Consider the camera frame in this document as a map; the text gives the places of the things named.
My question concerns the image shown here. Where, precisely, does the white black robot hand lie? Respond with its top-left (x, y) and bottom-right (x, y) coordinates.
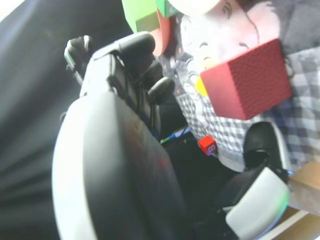
top-left (51, 32), bottom-right (293, 240)

